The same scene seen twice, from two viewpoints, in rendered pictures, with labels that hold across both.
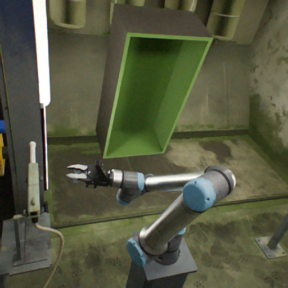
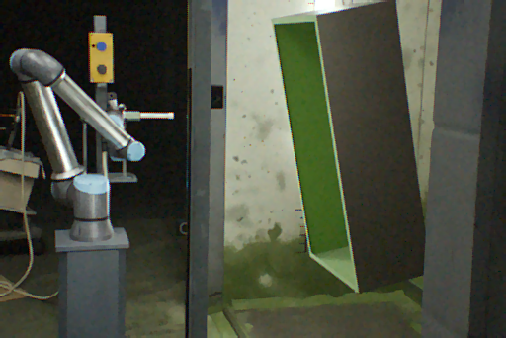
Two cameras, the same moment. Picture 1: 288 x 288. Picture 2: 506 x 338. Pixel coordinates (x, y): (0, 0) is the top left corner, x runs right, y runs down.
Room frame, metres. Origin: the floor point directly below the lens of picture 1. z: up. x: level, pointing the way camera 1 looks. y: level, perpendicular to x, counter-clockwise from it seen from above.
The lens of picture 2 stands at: (2.37, -3.47, 1.50)
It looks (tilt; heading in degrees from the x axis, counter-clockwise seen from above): 9 degrees down; 99
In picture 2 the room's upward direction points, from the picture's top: 1 degrees clockwise
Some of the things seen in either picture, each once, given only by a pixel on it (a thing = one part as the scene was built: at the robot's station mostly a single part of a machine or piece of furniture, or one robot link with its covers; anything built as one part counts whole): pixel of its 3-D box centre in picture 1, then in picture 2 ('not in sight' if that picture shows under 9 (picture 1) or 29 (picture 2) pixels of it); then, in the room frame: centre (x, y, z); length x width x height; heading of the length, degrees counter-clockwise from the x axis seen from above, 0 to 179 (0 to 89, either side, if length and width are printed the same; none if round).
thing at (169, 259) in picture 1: (165, 244); (91, 225); (1.12, -0.24, 0.69); 0.19 x 0.19 x 0.10
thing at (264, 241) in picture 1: (270, 247); not in sight; (1.86, -1.29, 0.01); 0.20 x 0.20 x 0.01; 24
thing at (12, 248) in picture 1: (26, 241); (104, 177); (0.92, 0.48, 0.78); 0.31 x 0.23 x 0.01; 24
